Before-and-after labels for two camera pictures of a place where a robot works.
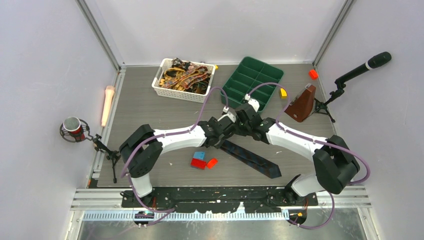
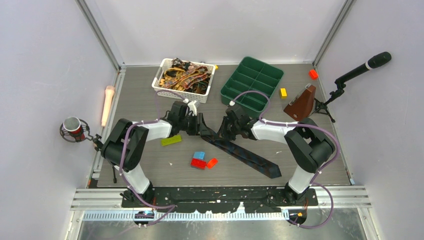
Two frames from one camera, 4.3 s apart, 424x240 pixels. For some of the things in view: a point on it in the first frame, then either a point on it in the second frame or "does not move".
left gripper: (213, 121) to (204, 130)
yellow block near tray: (283, 93) does not move
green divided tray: (250, 73) does not move
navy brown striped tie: (250, 159) does not move
